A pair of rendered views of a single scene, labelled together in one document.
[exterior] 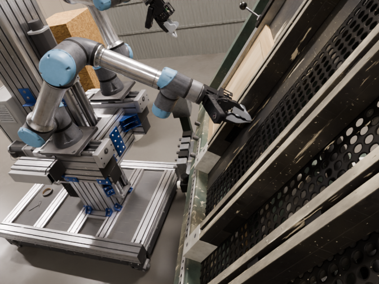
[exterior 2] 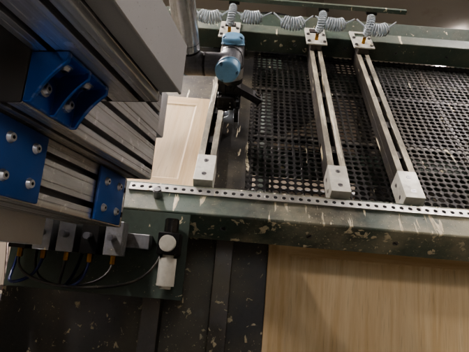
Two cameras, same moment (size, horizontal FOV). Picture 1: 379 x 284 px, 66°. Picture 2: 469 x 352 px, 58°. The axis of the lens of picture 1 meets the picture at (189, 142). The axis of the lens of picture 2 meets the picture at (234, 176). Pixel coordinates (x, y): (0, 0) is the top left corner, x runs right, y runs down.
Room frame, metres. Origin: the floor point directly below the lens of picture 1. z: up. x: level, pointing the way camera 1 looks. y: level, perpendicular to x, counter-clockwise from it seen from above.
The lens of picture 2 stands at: (1.23, 1.25, 0.67)
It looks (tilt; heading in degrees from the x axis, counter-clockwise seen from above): 12 degrees up; 255
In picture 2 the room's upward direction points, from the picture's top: 5 degrees clockwise
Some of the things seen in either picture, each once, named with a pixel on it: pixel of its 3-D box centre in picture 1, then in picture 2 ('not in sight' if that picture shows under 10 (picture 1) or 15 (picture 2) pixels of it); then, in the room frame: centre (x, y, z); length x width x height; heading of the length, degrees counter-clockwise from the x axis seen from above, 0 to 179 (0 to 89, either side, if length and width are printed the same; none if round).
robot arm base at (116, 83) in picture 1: (109, 83); not in sight; (1.76, 0.39, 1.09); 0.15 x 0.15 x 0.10
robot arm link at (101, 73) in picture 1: (103, 65); not in sight; (1.77, 0.38, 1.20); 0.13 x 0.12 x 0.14; 129
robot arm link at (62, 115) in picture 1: (52, 113); not in sight; (1.31, 0.61, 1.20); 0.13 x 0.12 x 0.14; 159
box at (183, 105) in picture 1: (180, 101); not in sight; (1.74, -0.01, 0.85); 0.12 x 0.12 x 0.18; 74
